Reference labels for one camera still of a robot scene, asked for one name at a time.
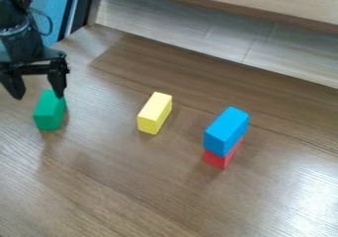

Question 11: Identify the green rectangle block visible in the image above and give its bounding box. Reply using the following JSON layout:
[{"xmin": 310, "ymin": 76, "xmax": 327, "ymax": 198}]
[{"xmin": 32, "ymin": 89, "xmax": 68, "ymax": 131}]

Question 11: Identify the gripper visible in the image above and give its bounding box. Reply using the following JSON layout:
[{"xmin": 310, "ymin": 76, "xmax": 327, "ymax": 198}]
[{"xmin": 0, "ymin": 26, "xmax": 72, "ymax": 101}]

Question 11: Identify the yellow rectangle block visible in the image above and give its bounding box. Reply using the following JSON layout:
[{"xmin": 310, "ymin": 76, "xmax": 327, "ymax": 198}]
[{"xmin": 135, "ymin": 91, "xmax": 174, "ymax": 135}]

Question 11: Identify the red rectangle block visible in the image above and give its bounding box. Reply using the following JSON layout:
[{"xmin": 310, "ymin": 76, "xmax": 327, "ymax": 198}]
[{"xmin": 202, "ymin": 135, "xmax": 245, "ymax": 170}]

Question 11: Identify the blue rectangle block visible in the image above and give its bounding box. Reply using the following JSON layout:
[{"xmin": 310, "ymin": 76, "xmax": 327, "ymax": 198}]
[{"xmin": 202, "ymin": 106, "xmax": 251, "ymax": 158}]

